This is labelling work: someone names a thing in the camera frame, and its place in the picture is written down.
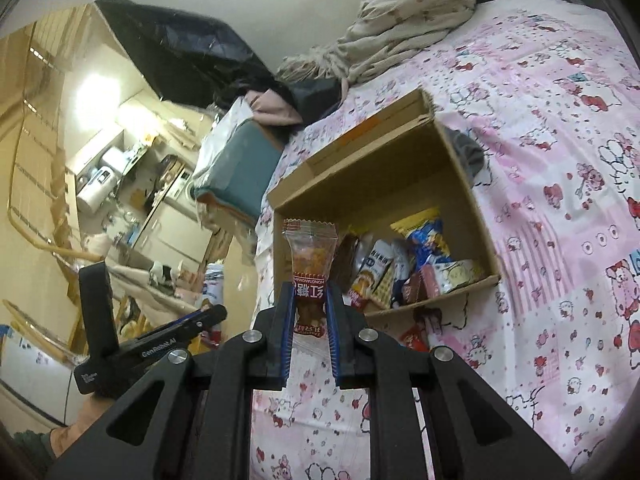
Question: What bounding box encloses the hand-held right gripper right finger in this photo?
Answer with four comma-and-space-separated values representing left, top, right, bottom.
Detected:
325, 282, 571, 480

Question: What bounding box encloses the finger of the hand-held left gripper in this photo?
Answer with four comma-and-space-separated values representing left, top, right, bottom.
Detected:
119, 304, 228, 363

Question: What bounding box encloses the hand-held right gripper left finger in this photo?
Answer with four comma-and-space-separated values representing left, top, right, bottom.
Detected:
47, 280, 298, 480

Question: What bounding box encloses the clear packet of brown snack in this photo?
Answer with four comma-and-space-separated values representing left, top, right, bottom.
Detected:
281, 217, 340, 338

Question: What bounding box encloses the white cartoon snack stick packet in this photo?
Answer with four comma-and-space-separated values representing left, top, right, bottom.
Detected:
350, 239, 401, 308

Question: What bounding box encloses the dark brown snack packet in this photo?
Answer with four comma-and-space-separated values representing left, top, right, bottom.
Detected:
334, 234, 373, 291

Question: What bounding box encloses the blue yellow snack bag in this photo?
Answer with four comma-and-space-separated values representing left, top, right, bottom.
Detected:
390, 207, 453, 266

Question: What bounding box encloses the pale yellow snack packet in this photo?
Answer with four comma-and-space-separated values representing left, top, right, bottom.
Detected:
432, 259, 486, 295

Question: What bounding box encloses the cardboard box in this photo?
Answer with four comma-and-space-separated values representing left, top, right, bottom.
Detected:
266, 87, 502, 318

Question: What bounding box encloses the person's left forearm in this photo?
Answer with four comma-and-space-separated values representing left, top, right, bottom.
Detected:
10, 395, 121, 467

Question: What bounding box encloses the blue white plastic bag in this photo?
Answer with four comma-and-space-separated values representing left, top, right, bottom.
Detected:
202, 262, 226, 341

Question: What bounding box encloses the white cloth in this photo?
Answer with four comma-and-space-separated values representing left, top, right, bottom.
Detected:
107, 260, 201, 311

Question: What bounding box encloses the wooden railing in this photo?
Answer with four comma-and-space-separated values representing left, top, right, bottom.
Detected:
0, 200, 108, 361

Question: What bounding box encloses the red white snack packet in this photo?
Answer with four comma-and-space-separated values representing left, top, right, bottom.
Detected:
400, 325, 431, 352

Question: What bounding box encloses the white cabinet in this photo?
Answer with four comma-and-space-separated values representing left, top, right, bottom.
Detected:
132, 200, 216, 276

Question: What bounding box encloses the white appliance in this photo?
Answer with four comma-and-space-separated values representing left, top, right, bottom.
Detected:
75, 147, 126, 213

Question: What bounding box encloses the teal cushion with plastic cover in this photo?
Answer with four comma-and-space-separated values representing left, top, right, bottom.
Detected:
192, 97, 286, 226

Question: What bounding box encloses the pink cloth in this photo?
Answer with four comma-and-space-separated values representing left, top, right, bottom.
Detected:
247, 87, 306, 128

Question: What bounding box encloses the grey fabric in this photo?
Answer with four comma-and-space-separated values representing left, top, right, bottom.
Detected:
445, 127, 488, 188

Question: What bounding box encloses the pink cartoon printed bedsheet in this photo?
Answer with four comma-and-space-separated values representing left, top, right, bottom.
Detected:
250, 0, 640, 480

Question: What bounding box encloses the dark cloth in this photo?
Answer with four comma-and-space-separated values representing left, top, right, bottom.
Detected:
285, 77, 351, 123

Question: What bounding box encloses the black plastic sheet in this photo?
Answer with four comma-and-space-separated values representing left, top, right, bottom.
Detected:
94, 0, 278, 111

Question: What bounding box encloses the beige floral duvet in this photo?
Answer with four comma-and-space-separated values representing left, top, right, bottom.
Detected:
277, 0, 478, 86

